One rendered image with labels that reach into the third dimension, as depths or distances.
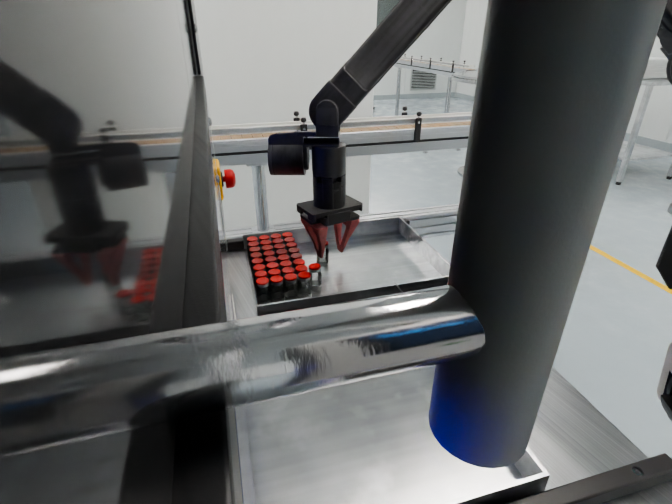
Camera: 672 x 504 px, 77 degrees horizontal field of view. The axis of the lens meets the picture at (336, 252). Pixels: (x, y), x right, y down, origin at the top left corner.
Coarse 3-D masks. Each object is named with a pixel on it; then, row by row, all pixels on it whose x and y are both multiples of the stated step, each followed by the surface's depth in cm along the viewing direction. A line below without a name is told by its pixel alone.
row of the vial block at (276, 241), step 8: (272, 240) 79; (280, 240) 79; (280, 248) 76; (280, 256) 73; (288, 256) 73; (280, 264) 71; (288, 264) 71; (288, 272) 68; (288, 280) 67; (296, 280) 67; (288, 288) 67; (296, 288) 68; (288, 296) 68; (296, 296) 68
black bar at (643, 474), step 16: (640, 464) 41; (656, 464) 41; (592, 480) 40; (608, 480) 40; (624, 480) 40; (640, 480) 40; (656, 480) 41; (528, 496) 38; (544, 496) 38; (560, 496) 38; (576, 496) 38; (592, 496) 38; (608, 496) 39
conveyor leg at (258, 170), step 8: (256, 168) 160; (264, 168) 162; (256, 176) 161; (264, 176) 163; (256, 184) 163; (264, 184) 164; (256, 192) 164; (264, 192) 165; (256, 200) 166; (264, 200) 167; (256, 208) 168; (264, 208) 168; (256, 216) 170; (264, 216) 169; (264, 224) 171
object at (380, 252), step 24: (360, 240) 89; (384, 240) 89; (408, 240) 89; (336, 264) 80; (360, 264) 80; (384, 264) 80; (408, 264) 80; (432, 264) 79; (336, 288) 73; (360, 288) 73; (384, 288) 67; (408, 288) 69; (264, 312) 63
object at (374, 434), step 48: (384, 384) 53; (432, 384) 53; (288, 432) 47; (336, 432) 47; (384, 432) 47; (288, 480) 42; (336, 480) 42; (384, 480) 42; (432, 480) 42; (480, 480) 42; (528, 480) 38
